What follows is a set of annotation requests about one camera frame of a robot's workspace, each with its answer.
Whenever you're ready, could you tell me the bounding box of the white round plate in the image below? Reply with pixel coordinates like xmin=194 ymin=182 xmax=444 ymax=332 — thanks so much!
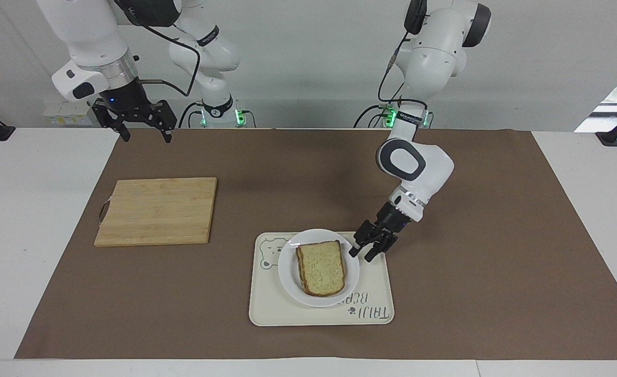
xmin=278 ymin=228 xmax=361 ymax=308

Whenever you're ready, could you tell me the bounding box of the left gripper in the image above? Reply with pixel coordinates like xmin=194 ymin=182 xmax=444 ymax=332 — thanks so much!
xmin=348 ymin=201 xmax=412 ymax=263

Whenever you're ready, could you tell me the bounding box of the black cable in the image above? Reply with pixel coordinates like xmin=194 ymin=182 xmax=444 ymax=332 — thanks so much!
xmin=178 ymin=102 xmax=205 ymax=128
xmin=114 ymin=0 xmax=202 ymax=98
xmin=353 ymin=104 xmax=391 ymax=128
xmin=377 ymin=31 xmax=429 ymax=128

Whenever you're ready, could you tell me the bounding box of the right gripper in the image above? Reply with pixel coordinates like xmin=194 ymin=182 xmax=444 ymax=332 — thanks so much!
xmin=91 ymin=79 xmax=178 ymax=144

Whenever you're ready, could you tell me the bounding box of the cream plastic tray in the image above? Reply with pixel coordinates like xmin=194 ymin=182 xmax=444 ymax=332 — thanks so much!
xmin=249 ymin=231 xmax=396 ymax=327

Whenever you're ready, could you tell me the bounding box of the bread slice sandwich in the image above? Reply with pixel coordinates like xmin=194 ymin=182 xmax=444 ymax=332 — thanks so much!
xmin=295 ymin=240 xmax=347 ymax=298

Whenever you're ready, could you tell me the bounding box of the wooden cutting board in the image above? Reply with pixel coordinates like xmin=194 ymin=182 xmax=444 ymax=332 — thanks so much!
xmin=93 ymin=177 xmax=218 ymax=248

